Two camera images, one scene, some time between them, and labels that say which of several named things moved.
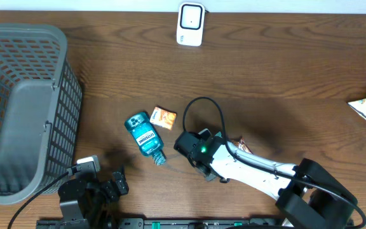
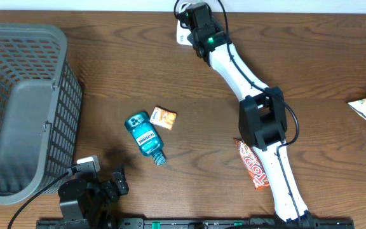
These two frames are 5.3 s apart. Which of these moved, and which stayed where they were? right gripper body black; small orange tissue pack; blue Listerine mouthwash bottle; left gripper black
Moved: right gripper body black
Stayed: small orange tissue pack; blue Listerine mouthwash bottle; left gripper black
